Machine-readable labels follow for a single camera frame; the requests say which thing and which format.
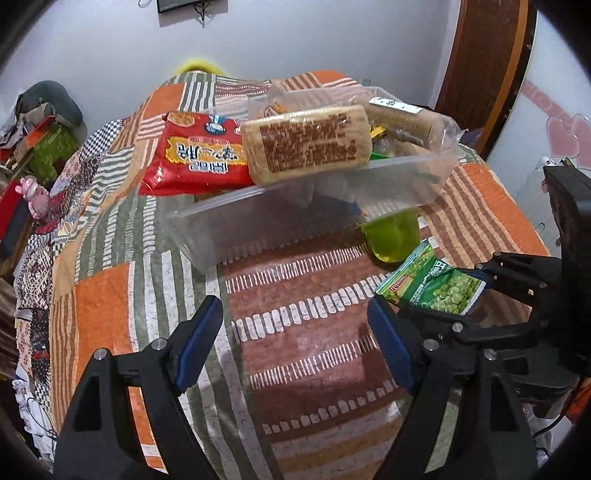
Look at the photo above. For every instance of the yellow bed headboard hoop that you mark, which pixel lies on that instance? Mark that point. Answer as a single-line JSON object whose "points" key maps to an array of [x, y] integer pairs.
{"points": [[198, 65]]}

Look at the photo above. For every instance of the small black wall monitor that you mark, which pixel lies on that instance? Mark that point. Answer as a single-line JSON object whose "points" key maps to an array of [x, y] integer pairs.
{"points": [[191, 4]]}

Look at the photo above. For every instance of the red box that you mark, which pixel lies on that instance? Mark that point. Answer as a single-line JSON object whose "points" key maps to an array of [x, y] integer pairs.
{"points": [[11, 212]]}

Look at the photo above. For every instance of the small green yellow packet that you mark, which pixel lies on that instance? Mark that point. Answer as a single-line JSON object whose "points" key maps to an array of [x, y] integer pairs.
{"points": [[382, 145]]}

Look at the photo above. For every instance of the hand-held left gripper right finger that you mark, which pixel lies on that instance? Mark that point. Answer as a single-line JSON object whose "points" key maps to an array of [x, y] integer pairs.
{"points": [[392, 346]]}

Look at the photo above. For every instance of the round biscuit roll pack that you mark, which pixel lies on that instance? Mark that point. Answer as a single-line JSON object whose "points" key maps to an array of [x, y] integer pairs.
{"points": [[406, 117]]}

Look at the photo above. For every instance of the orange cardboard box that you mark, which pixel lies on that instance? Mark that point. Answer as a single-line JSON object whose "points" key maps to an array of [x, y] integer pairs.
{"points": [[37, 134]]}

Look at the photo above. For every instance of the checkered patterned quilt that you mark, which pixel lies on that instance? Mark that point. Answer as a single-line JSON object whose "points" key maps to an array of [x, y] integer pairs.
{"points": [[101, 143]]}

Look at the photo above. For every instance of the red snack packet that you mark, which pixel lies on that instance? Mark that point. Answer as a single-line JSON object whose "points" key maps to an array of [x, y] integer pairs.
{"points": [[194, 157]]}

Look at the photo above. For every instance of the clear plastic container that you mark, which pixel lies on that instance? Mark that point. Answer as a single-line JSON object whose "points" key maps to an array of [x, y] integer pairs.
{"points": [[258, 226]]}

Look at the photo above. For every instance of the green pea snack packet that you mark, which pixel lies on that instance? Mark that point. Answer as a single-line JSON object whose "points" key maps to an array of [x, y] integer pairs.
{"points": [[438, 286]]}

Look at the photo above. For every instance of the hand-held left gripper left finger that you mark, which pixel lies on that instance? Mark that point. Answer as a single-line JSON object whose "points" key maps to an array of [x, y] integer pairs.
{"points": [[198, 341]]}

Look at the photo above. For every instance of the biscuit pack brown label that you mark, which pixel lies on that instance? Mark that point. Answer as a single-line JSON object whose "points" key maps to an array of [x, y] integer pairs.
{"points": [[304, 143]]}

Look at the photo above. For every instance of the clear green-edged snack bag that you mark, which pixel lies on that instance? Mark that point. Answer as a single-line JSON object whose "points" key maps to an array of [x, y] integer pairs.
{"points": [[277, 104]]}

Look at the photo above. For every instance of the pink plush toy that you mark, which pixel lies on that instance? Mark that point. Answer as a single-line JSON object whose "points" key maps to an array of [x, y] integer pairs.
{"points": [[34, 198]]}

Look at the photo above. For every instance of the brown wooden door frame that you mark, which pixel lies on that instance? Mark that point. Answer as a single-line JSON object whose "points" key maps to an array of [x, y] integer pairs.
{"points": [[485, 69]]}

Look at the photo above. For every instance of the orange patchwork blanket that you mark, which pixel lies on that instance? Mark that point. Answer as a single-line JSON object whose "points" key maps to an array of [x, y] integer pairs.
{"points": [[314, 332]]}

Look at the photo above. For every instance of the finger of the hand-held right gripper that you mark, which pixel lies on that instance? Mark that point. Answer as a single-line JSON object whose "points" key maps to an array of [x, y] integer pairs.
{"points": [[503, 334], [521, 274]]}

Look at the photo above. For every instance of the translucent green plastic object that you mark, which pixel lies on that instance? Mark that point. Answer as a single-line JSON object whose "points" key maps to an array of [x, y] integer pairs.
{"points": [[392, 235]]}

